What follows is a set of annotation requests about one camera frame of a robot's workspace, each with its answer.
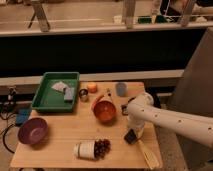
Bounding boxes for black eraser block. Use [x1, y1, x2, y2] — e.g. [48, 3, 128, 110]
[124, 129, 137, 144]

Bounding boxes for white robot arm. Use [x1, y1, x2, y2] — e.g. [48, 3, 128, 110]
[127, 92, 213, 148]

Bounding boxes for orange fruit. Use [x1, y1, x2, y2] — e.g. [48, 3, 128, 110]
[87, 82, 97, 93]

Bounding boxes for blue cup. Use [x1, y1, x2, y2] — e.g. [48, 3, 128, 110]
[115, 82, 127, 97]

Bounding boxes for small metal can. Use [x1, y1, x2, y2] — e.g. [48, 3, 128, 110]
[79, 89, 89, 102]

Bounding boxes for orange bowl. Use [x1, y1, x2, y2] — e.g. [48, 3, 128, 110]
[93, 101, 116, 123]

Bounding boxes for small black clip box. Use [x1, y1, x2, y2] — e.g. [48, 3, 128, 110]
[121, 104, 128, 116]

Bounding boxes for grey sponge block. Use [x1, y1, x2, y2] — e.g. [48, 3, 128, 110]
[64, 87, 74, 102]

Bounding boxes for white cloth piece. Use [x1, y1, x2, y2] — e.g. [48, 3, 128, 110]
[52, 81, 67, 92]

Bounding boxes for green plastic tray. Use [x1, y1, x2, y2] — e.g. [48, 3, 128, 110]
[31, 72, 79, 113]

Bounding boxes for dark grape bunch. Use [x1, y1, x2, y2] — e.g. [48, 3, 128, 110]
[94, 139, 111, 159]

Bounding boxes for white cup on side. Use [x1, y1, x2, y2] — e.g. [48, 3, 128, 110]
[73, 141, 95, 159]

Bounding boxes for purple bowl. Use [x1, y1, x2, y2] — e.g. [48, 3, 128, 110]
[18, 118, 48, 145]

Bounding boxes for blue box beside table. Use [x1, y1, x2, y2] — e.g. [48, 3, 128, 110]
[15, 108, 31, 126]

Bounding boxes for black cables on floor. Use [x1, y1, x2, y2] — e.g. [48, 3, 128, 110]
[0, 99, 21, 154]

